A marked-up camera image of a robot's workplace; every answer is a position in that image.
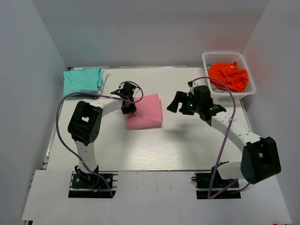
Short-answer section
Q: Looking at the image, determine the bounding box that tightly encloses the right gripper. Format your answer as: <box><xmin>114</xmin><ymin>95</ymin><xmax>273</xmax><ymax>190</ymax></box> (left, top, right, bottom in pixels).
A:
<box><xmin>167</xmin><ymin>91</ymin><xmax>202</xmax><ymax>116</ymax></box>

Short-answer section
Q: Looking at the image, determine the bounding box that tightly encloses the pink t-shirt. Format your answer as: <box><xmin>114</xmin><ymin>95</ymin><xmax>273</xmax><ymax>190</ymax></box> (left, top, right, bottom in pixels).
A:
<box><xmin>126</xmin><ymin>94</ymin><xmax>163</xmax><ymax>130</ymax></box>

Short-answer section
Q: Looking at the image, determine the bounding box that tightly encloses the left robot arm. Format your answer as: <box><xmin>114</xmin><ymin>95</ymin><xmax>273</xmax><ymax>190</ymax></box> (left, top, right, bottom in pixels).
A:
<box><xmin>67</xmin><ymin>82</ymin><xmax>137</xmax><ymax>187</ymax></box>

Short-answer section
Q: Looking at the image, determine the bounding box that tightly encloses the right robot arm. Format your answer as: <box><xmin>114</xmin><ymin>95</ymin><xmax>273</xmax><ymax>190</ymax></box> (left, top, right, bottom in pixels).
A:
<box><xmin>167</xmin><ymin>85</ymin><xmax>281</xmax><ymax>187</ymax></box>

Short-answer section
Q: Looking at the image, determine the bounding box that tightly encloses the white folded cloth under teal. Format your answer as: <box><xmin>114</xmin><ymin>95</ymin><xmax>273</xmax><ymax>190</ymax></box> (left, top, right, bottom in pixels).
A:
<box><xmin>88</xmin><ymin>69</ymin><xmax>110</xmax><ymax>94</ymax></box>

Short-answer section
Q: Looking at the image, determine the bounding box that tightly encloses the grey cloth in basket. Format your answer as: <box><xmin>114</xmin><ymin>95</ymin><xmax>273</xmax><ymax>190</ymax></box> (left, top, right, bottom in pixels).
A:
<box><xmin>210</xmin><ymin>83</ymin><xmax>234</xmax><ymax>96</ymax></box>

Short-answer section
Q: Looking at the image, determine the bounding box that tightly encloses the folded teal t-shirt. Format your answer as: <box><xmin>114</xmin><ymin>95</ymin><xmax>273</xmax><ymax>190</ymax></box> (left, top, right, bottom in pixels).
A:
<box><xmin>63</xmin><ymin>67</ymin><xmax>103</xmax><ymax>96</ymax></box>

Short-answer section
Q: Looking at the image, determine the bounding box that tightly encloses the white plastic basket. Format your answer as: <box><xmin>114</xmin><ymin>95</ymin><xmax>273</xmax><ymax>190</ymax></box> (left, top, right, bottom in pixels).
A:
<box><xmin>202</xmin><ymin>52</ymin><xmax>256</xmax><ymax>100</ymax></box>

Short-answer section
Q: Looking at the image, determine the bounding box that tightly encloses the orange t-shirt in basket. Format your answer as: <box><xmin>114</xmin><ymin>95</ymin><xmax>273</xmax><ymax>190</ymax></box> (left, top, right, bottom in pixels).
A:
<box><xmin>208</xmin><ymin>62</ymin><xmax>249</xmax><ymax>93</ymax></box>

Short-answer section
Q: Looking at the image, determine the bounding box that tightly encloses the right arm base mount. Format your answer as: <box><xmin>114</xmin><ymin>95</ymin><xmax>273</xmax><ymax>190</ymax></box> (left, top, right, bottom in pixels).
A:
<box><xmin>191</xmin><ymin>172</ymin><xmax>241</xmax><ymax>200</ymax></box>

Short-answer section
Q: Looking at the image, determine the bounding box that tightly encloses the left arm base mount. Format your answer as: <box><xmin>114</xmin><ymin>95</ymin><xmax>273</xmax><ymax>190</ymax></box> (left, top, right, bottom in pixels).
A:
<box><xmin>68</xmin><ymin>166</ymin><xmax>118</xmax><ymax>199</ymax></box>

